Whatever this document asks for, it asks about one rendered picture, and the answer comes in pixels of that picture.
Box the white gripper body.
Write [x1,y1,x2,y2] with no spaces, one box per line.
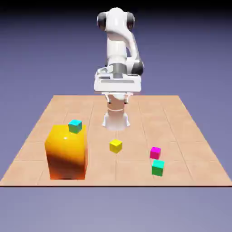
[93,73,142,95]

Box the small green cube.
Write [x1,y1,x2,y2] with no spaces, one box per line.
[151,159,165,177]

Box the small yellow cube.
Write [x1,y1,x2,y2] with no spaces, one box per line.
[109,139,123,154]

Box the small cyan cube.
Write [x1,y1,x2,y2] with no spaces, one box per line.
[68,119,82,135]

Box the small magenta cube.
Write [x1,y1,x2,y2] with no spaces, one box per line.
[150,146,162,160]

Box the large orange box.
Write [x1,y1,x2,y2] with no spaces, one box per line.
[44,124,89,180]

